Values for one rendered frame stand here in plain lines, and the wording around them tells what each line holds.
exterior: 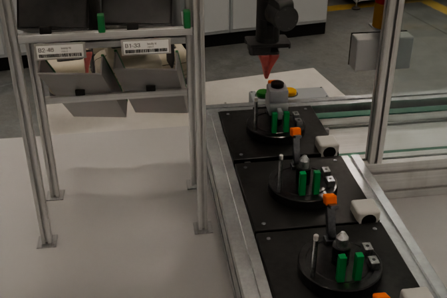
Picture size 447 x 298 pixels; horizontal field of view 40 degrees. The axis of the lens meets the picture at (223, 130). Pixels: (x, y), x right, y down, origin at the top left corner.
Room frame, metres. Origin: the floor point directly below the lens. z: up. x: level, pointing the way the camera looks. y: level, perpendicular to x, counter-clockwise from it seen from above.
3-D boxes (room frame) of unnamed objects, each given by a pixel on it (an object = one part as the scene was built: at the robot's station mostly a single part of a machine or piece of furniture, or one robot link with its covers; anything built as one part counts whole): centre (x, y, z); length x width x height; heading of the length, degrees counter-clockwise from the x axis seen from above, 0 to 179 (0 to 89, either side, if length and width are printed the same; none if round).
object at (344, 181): (1.04, -0.16, 1.01); 0.24 x 0.24 x 0.13; 8
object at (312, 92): (1.52, -0.18, 0.93); 0.21 x 0.07 x 0.06; 98
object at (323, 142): (1.21, -0.23, 0.97); 0.05 x 0.05 x 0.04; 8
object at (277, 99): (1.28, -0.13, 1.06); 0.08 x 0.04 x 0.07; 6
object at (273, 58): (1.40, -0.09, 1.11); 0.07 x 0.07 x 0.09; 8
